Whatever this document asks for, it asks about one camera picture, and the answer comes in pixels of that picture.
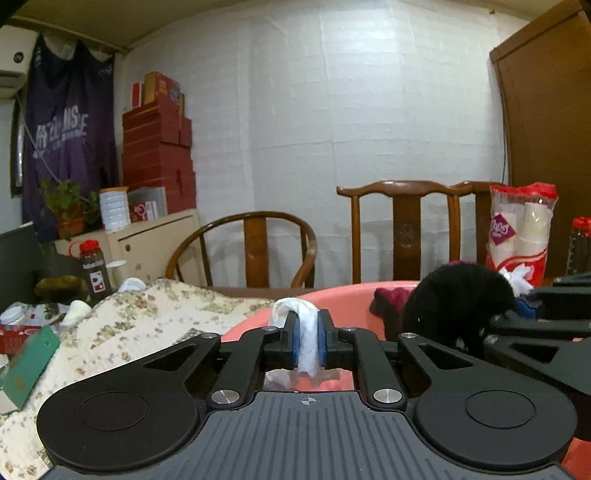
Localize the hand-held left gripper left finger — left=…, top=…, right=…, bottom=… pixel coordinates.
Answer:
left=133, top=310, right=302, bottom=410

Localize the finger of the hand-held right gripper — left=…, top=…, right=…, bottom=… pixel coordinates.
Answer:
left=481, top=318, right=591, bottom=408
left=514, top=272, right=591, bottom=321

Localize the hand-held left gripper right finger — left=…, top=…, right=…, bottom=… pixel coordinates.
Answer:
left=318, top=309, right=491, bottom=411

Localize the white tissue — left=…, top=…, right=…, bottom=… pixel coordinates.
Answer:
left=265, top=298, right=342, bottom=393
left=501, top=267, right=533, bottom=295

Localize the pink plastic basin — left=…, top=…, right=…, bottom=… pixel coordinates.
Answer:
left=222, top=279, right=591, bottom=480

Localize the black fuzzy cloth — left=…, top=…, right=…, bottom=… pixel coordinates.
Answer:
left=399, top=262, right=517, bottom=354

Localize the floral cloth desktop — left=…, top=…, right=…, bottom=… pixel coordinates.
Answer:
left=0, top=277, right=278, bottom=480

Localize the maroon cloth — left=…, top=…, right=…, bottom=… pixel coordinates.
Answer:
left=369, top=286, right=419, bottom=340

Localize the pack of paper cups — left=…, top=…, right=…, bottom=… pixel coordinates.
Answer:
left=486, top=182, right=559, bottom=289

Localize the round-back wooden chair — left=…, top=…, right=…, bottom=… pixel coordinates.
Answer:
left=165, top=211, right=318, bottom=289

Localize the square-back wooden chair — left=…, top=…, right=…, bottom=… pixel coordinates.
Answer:
left=336, top=180, right=462, bottom=284
left=450, top=181, right=497, bottom=278

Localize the cream cabinet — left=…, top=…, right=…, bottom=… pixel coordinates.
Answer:
left=54, top=209, right=201, bottom=296

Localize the white paper cup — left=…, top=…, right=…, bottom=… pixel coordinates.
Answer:
left=106, top=260, right=129, bottom=285

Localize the wooden door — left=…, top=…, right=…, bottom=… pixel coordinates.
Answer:
left=489, top=9, right=591, bottom=278

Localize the white box red print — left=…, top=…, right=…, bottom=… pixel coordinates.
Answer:
left=128, top=187, right=168, bottom=223

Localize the dark labelled bottle red cap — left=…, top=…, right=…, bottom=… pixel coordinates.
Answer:
left=69, top=239, right=114, bottom=305

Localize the white bottle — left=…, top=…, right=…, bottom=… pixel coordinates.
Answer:
left=67, top=300, right=92, bottom=326

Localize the white canister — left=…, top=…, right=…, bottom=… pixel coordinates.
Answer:
left=99, top=186, right=131, bottom=232

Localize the stack of red boxes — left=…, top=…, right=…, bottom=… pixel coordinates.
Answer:
left=121, top=71, right=197, bottom=215

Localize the brown furry object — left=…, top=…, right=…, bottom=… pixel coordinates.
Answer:
left=33, top=275, right=89, bottom=306

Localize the green box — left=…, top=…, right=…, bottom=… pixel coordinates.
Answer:
left=0, top=325, right=62, bottom=415

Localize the potted plant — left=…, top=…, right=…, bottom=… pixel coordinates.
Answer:
left=39, top=178, right=101, bottom=241

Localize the red wrapped box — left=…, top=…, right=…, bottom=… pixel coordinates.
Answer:
left=0, top=323, right=44, bottom=356

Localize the dark green board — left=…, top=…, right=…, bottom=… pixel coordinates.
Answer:
left=0, top=222, right=44, bottom=308

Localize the purple hanging shirt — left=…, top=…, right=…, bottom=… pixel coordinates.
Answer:
left=22, top=33, right=120, bottom=241

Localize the black wall cable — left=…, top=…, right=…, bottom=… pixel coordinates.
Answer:
left=500, top=124, right=510, bottom=185

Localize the wall air conditioner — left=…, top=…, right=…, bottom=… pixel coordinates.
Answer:
left=0, top=28, right=37, bottom=99

